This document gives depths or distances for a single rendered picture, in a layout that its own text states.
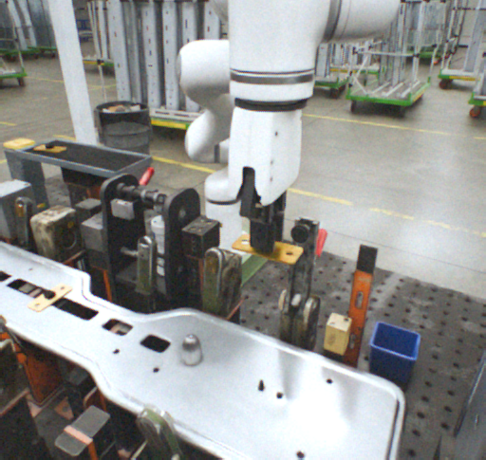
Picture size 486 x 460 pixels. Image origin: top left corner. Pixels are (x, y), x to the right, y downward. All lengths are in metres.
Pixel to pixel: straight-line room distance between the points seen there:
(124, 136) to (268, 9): 3.43
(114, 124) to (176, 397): 3.24
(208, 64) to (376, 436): 0.67
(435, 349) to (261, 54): 1.01
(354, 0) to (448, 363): 0.99
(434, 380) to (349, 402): 0.52
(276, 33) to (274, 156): 0.11
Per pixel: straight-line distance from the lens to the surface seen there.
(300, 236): 0.62
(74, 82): 4.76
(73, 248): 1.08
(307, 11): 0.39
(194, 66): 0.81
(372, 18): 0.41
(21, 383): 0.82
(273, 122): 0.39
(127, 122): 3.72
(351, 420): 0.65
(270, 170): 0.40
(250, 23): 0.39
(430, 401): 1.12
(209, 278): 0.79
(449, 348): 1.27
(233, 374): 0.68
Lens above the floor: 1.52
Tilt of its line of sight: 28 degrees down
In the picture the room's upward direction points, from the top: straight up
